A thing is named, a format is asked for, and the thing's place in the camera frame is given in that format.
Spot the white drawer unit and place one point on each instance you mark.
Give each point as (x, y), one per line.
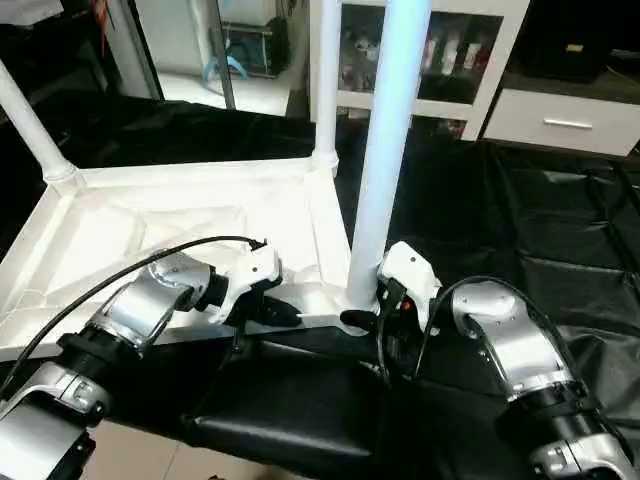
(565, 122)

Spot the black work mat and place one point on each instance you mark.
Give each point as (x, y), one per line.
(560, 220)

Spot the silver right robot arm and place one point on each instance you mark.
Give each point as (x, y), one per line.
(510, 340)

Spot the black low shelf unit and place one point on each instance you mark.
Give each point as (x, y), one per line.
(580, 40)

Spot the white plastic table top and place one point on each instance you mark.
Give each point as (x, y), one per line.
(120, 220)

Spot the white glass door cabinet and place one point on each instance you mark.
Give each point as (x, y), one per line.
(470, 100)

